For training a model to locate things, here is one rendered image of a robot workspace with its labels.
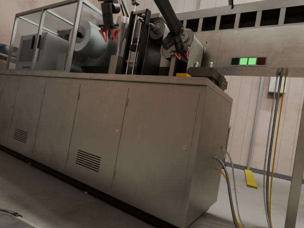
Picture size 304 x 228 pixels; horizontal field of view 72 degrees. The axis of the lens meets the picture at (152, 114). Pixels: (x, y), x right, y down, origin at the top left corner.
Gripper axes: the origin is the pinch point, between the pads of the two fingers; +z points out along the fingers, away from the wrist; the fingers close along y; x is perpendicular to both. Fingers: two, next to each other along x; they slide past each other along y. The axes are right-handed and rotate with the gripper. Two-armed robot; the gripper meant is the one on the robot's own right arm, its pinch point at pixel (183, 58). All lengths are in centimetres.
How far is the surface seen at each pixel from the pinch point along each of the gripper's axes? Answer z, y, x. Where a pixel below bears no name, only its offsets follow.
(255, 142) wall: 293, 17, 106
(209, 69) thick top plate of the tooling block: 6.9, 17.0, -3.5
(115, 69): 14, -74, 3
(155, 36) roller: -3.2, -31.9, 22.9
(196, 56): 12.9, 0.1, 16.7
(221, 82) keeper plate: 23.2, 21.2, 1.2
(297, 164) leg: 79, 72, -23
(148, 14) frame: -19.2, -32.9, 27.1
